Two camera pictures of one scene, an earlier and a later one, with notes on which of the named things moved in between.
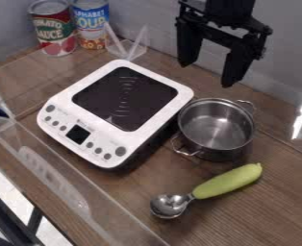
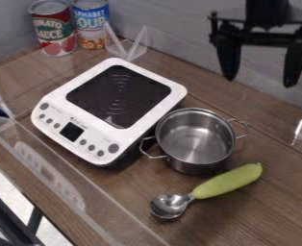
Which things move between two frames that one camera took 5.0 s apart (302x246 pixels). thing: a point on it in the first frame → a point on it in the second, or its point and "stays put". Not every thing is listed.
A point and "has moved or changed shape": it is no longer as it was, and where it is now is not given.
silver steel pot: (217, 128) has moved or changed shape
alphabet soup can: (91, 23) stays put
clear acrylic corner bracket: (126, 48) stays put
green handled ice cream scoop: (169, 206) stays put
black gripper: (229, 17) → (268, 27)
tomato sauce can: (55, 28) stays put
